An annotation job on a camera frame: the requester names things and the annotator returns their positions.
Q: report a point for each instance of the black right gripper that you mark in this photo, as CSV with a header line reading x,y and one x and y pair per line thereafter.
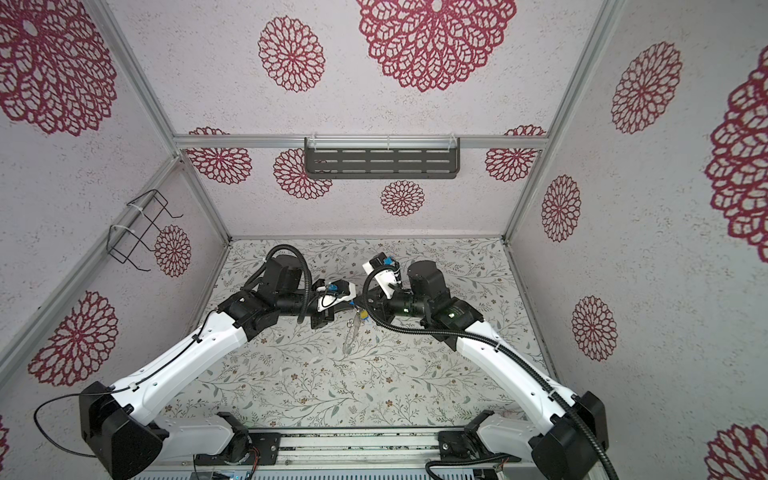
x,y
380,305

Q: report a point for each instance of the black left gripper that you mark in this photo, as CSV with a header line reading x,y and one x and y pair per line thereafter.
x,y
327,316

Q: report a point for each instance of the black wire wall rack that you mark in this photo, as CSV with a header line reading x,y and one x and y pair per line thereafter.
x,y
124,240

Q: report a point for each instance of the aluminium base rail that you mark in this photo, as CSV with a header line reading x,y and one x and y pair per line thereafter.
x,y
352,453

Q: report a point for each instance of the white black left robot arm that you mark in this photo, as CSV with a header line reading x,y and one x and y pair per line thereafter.
x,y
123,423

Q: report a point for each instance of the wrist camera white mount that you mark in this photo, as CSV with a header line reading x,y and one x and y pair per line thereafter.
x,y
335,293
389,280

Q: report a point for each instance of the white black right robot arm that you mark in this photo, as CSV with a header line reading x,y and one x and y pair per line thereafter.
x,y
564,435

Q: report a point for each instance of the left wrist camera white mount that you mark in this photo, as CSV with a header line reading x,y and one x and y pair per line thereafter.
x,y
335,293

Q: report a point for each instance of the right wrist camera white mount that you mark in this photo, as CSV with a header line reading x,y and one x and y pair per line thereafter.
x,y
389,280

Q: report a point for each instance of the dark grey wall shelf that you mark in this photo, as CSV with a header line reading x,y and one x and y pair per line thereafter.
x,y
386,160

